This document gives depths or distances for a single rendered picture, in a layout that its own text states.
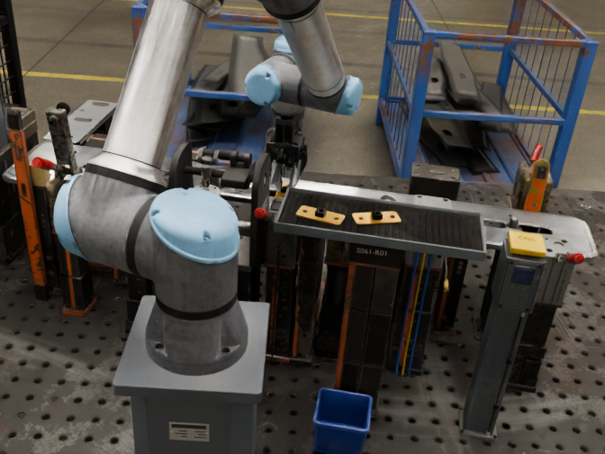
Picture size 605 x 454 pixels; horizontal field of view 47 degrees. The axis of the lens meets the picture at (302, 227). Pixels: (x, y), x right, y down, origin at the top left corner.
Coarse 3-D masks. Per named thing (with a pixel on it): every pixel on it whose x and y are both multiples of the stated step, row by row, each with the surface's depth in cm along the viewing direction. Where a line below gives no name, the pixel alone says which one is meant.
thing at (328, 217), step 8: (304, 208) 128; (312, 208) 129; (320, 208) 127; (304, 216) 126; (312, 216) 126; (320, 216) 126; (328, 216) 126; (336, 216) 127; (344, 216) 127; (336, 224) 124
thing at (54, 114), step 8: (64, 104) 148; (48, 112) 145; (56, 112) 145; (64, 112) 146; (48, 120) 147; (56, 120) 145; (64, 120) 147; (56, 128) 148; (64, 128) 147; (56, 136) 149; (64, 136) 149; (56, 144) 150; (64, 144) 150; (72, 144) 152; (56, 152) 152; (64, 152) 151; (72, 152) 153; (56, 160) 153; (64, 160) 153; (72, 160) 153; (72, 168) 154; (64, 176) 157; (72, 176) 155
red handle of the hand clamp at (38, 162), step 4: (32, 160) 142; (36, 160) 141; (40, 160) 142; (44, 160) 143; (48, 160) 144; (32, 164) 142; (36, 164) 141; (40, 164) 142; (44, 164) 142; (48, 164) 144; (52, 164) 146; (56, 164) 148; (44, 168) 144; (48, 168) 145; (52, 168) 147; (56, 168) 148; (60, 168) 150; (64, 168) 152; (68, 168) 154; (60, 172) 153; (64, 172) 153; (68, 172) 154
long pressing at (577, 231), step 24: (48, 144) 181; (216, 168) 176; (240, 192) 166; (336, 192) 169; (360, 192) 170; (384, 192) 171; (504, 216) 164; (528, 216) 165; (552, 216) 166; (576, 240) 157
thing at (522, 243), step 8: (512, 232) 126; (520, 232) 127; (512, 240) 124; (520, 240) 125; (528, 240) 125; (536, 240) 125; (512, 248) 122; (520, 248) 122; (528, 248) 122; (536, 248) 123; (544, 248) 123; (536, 256) 122; (544, 256) 122
